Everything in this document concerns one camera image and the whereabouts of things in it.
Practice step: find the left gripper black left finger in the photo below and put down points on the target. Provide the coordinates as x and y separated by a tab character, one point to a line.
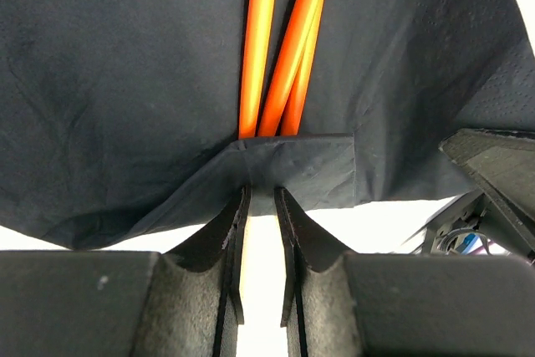
194	306

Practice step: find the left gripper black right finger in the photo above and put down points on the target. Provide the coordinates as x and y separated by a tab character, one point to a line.
318	308

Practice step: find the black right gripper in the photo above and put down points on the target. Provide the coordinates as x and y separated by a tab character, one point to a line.
474	222

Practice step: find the black paper napkin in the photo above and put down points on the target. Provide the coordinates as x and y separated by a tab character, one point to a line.
119	117

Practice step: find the orange plastic spoon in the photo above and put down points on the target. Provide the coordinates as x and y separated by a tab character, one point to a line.
287	63

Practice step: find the orange plastic knife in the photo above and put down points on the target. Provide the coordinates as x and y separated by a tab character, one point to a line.
255	52

